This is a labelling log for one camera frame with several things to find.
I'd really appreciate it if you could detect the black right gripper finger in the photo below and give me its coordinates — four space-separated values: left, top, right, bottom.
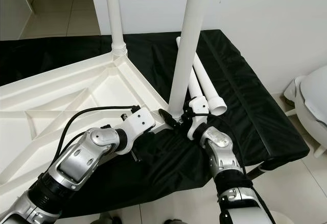
158 109 178 128

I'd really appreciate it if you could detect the white tapered plastic table leg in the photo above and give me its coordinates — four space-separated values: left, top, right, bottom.
192 63 227 116
168 0 213 120
104 0 127 56
176 36 205 113

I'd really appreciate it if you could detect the white plastic children table top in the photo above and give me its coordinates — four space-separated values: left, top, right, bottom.
0 51 177 214

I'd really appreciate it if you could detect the black table cloth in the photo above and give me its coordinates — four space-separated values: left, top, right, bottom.
0 29 312 217

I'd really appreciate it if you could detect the white plastic chair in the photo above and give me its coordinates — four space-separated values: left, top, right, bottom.
284 66 327 158

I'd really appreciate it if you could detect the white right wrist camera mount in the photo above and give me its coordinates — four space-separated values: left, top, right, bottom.
188 96 210 140

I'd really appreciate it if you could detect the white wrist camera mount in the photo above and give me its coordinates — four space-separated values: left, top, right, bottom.
188 96 210 140
116 108 156 156

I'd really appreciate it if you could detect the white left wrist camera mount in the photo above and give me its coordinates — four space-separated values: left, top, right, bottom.
116 108 156 156

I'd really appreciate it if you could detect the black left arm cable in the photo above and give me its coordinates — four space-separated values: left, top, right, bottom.
56 105 138 173

